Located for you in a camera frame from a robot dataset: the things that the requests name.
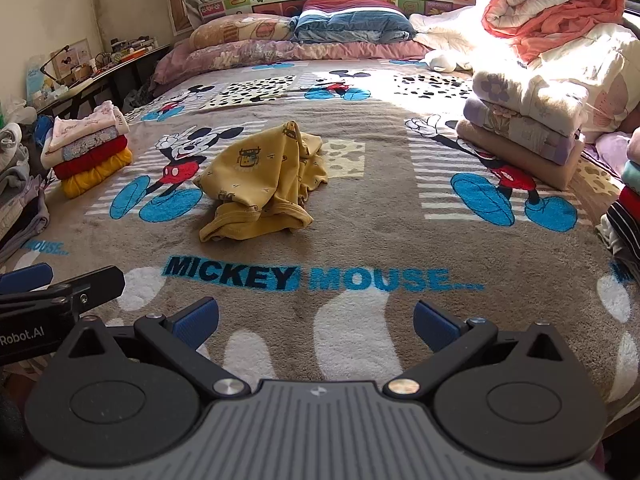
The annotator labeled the stack of colourful folded clothes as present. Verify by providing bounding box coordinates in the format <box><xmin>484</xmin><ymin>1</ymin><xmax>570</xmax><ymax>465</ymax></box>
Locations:
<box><xmin>597</xmin><ymin>127</ymin><xmax>640</xmax><ymax>273</ymax></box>

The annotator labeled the purple-edged folded blanket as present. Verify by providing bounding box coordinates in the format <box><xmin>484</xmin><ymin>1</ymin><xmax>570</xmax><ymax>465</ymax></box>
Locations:
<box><xmin>462</xmin><ymin>97</ymin><xmax>584</xmax><ymax>166</ymax></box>

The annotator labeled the black desk lamp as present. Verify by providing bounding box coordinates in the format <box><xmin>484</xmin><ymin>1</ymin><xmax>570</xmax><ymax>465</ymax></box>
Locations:
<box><xmin>40</xmin><ymin>45</ymin><xmax>71</xmax><ymax>89</ymax></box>

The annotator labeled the printed cardboard box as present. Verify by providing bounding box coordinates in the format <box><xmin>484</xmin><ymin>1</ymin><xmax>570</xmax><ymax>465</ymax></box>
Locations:
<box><xmin>62</xmin><ymin>39</ymin><xmax>94</xmax><ymax>80</ymax></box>

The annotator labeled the pink satin pillow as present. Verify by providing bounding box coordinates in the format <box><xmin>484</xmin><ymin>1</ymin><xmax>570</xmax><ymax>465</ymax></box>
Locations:
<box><xmin>295</xmin><ymin>39</ymin><xmax>432</xmax><ymax>62</ymax></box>

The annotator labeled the beige folded blanket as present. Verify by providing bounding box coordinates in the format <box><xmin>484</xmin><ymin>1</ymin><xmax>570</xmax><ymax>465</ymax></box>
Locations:
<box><xmin>455</xmin><ymin>120</ymin><xmax>586</xmax><ymax>191</ymax></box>

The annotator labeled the red folded garment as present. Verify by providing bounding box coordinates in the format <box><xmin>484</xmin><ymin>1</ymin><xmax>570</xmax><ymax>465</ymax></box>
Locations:
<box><xmin>52</xmin><ymin>136</ymin><xmax>129</xmax><ymax>181</ymax></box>

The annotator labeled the dark desk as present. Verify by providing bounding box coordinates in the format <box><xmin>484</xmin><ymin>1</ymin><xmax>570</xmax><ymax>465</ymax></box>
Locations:
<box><xmin>35</xmin><ymin>42</ymin><xmax>173</xmax><ymax>121</ymax></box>

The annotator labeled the pink folded garment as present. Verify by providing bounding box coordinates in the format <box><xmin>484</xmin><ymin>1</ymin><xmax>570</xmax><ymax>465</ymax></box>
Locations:
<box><xmin>41</xmin><ymin>100</ymin><xmax>130</xmax><ymax>157</ymax></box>

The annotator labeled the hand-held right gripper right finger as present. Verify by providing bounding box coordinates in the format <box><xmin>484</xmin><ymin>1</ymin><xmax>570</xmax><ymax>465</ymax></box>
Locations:
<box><xmin>382</xmin><ymin>300</ymin><xmax>569</xmax><ymax>400</ymax></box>

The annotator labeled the row of small desk items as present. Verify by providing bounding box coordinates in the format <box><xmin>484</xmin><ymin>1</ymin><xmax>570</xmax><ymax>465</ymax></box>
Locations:
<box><xmin>93</xmin><ymin>35</ymin><xmax>161</xmax><ymax>67</ymax></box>

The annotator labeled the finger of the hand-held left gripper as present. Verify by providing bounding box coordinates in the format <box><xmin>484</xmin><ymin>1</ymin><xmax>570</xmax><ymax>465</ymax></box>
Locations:
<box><xmin>0</xmin><ymin>265</ymin><xmax>126</xmax><ymax>320</ymax></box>
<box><xmin>0</xmin><ymin>262</ymin><xmax>54</xmax><ymax>295</ymax></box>

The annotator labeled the maroon striped cloth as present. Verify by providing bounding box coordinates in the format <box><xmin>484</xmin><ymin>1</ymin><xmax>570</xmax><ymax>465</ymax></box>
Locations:
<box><xmin>300</xmin><ymin>0</ymin><xmax>402</xmax><ymax>18</ymax></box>

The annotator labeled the cartoon printed blanket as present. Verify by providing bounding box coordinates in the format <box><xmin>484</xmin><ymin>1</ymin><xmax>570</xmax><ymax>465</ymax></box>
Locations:
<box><xmin>0</xmin><ymin>57</ymin><xmax>640</xmax><ymax>411</ymax></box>

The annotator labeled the white quilt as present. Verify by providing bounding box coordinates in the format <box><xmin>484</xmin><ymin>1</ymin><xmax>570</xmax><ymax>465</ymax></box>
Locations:
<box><xmin>410</xmin><ymin>7</ymin><xmax>640</xmax><ymax>143</ymax></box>

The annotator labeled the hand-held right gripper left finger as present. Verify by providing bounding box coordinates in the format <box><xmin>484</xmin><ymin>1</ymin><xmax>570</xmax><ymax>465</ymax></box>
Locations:
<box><xmin>60</xmin><ymin>296</ymin><xmax>252</xmax><ymax>399</ymax></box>

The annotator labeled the blue quilted pillow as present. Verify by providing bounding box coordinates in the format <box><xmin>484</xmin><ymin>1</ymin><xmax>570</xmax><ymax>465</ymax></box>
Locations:
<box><xmin>292</xmin><ymin>9</ymin><xmax>416</xmax><ymax>45</ymax></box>

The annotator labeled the yellow folded garment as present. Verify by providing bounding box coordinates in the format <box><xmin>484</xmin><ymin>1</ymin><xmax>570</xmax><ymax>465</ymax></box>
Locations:
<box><xmin>60</xmin><ymin>149</ymin><xmax>134</xmax><ymax>199</ymax></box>

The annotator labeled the yellow printed garment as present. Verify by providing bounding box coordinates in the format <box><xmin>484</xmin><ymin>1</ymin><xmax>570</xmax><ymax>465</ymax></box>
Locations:
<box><xmin>193</xmin><ymin>121</ymin><xmax>329</xmax><ymax>244</ymax></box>

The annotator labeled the white floral folded blanket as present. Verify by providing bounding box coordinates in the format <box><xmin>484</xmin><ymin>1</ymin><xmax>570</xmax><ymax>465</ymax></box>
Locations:
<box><xmin>471</xmin><ymin>67</ymin><xmax>591</xmax><ymax>138</ymax></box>

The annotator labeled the orange floral pillow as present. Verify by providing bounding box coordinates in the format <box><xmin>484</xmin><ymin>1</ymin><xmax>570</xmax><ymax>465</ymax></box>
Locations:
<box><xmin>189</xmin><ymin>14</ymin><xmax>301</xmax><ymax>54</ymax></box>

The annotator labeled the lilac cloth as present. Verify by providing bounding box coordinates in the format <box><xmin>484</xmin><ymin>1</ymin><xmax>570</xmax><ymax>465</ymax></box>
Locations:
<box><xmin>585</xmin><ymin>131</ymin><xmax>636</xmax><ymax>177</ymax></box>

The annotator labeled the white plush toy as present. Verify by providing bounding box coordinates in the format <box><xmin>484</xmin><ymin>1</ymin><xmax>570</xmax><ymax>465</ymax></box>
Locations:
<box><xmin>425</xmin><ymin>50</ymin><xmax>474</xmax><ymax>74</ymax></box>

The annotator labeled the grey clothes pile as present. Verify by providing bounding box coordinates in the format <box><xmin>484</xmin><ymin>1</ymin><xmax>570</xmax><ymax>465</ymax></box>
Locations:
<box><xmin>0</xmin><ymin>122</ymin><xmax>51</xmax><ymax>263</ymax></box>

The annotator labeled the purple floral pillow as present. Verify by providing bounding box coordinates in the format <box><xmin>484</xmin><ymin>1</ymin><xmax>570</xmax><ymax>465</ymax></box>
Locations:
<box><xmin>152</xmin><ymin>39</ymin><xmax>302</xmax><ymax>86</ymax></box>

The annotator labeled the orange rolled quilt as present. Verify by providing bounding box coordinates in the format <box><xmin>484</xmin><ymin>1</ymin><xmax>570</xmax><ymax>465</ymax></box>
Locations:
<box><xmin>475</xmin><ymin>0</ymin><xmax>626</xmax><ymax>66</ymax></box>

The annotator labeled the grey-blue printed folded garment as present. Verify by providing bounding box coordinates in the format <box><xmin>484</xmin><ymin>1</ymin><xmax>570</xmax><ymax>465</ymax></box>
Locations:
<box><xmin>47</xmin><ymin>127</ymin><xmax>122</xmax><ymax>163</ymax></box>

